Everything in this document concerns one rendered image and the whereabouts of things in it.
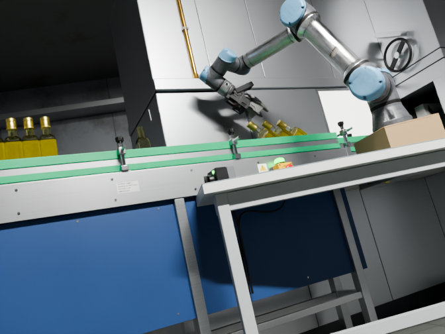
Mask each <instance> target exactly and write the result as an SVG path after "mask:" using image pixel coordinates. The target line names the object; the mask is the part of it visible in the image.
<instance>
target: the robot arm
mask: <svg viewBox="0 0 445 334"><path fill-rule="evenodd" d="M279 19H280V21H281V22H282V23H283V25H284V26H286V28H285V29H283V30H281V31H280V32H278V33H277V34H275V35H273V36H272V37H270V38H269V39H267V40H265V41H264V42H263V43H261V44H259V45H257V46H256V47H254V48H253V49H251V50H249V51H248V52H247V53H245V54H243V55H241V56H240V57H237V55H236V54H235V53H234V52H233V51H232V50H231V49H229V48H223V50H222V51H221V52H220V53H219V55H218V56H217V58H216V59H215V61H214V62H213V64H212V65H211V66H205V67H204V69H203V71H202V72H201V73H200V75H199V79H200V80H201V81H202V82H203V83H205V85H208V86H209V87H210V88H212V89H213V90H215V91H216V92H217V93H219V94H220V95H221V96H223V97H224V99H223V101H225V102H226V103H228V104H229V105H230V106H232V110H234V111H235V110H236V111H235V112H237V111H238V112H237V113H238V114H239V115H241V114H243V112H245V110H247V112H249V118H250V119H252V118H253V117H254V116H255V115H257V116H259V117H262V114H261V112H260V111H261V110H262V109H263V110H264V111H266V112H268V110H267V108H266V106H265V105H264V104H263V103H262V102H261V101H260V100H259V99H258V98H257V97H256V96H254V95H251V94H250V93H247V92H245V91H248V90H251V89H252V87H253V86H254V84H253V83H252V82H248V83H246V84H244V85H242V86H240V87H238V88H236V89H234V88H235V86H234V85H233V84H232V83H231V82H229V81H228V80H227V79H225V78H224V77H223V76H224V75H225V74H226V72H227V71H228V72H232V73H235V74H238V75H243V76H244V75H246V74H248V73H249V71H250V70H251V68H253V67H254V66H256V65H257V64H259V63H260V62H263V61H264V60H266V59H268V58H269V57H271V56H273V55H274V54H276V53H278V52H279V51H281V50H283V49H284V48H287V47H288V46H290V45H291V44H293V43H294V42H301V41H303V40H305V39H306V40H307V41H308V42H309V43H310V44H311V45H312V46H313V47H314V48H315V49H316V50H317V51H318V52H319V53H320V54H321V55H322V56H323V57H324V58H325V59H326V60H327V61H328V62H329V63H330V64H331V65H332V66H333V67H334V68H335V69H336V70H337V71H338V72H339V73H340V74H341V75H342V76H343V77H344V78H343V82H344V84H345V85H346V86H347V87H348V88H349V89H350V92H351V93H352V95H353V96H354V97H356V98H357V99H359V100H362V101H367V103H368V106H369V109H370V112H371V115H372V131H373V133H374V132H376V131H377V130H379V129H381V128H382V127H385V126H388V125H393V124H396V123H401V122H404V121H409V120H412V119H413V117H412V115H410V114H409V113H408V111H407V110H406V109H405V108H404V106H403V105H402V103H401V100H400V97H399V94H398V92H397V89H396V87H395V84H394V81H393V76H392V75H391V73H390V71H389V70H388V69H386V68H381V69H380V68H376V67H375V66H374V65H373V64H372V63H371V62H370V61H369V60H368V59H362V60H361V59H360V58H359V57H358V56H357V55H356V54H354V53H353V52H352V51H351V50H350V49H349V48H348V47H347V46H346V45H345V44H344V43H343V42H342V41H341V40H340V39H339V38H338V37H337V36H336V35H335V34H334V33H333V32H332V31H331V30H330V29H329V28H327V27H326V26H325V25H324V24H323V23H322V22H321V16H320V14H319V12H318V11H317V10H316V9H315V8H314V7H313V6H311V5H310V4H308V3H307V2H306V1H305V0H286V1H285V2H284V3H283V5H282V6H281V9H280V11H279ZM250 102H251V104H250Z"/></svg>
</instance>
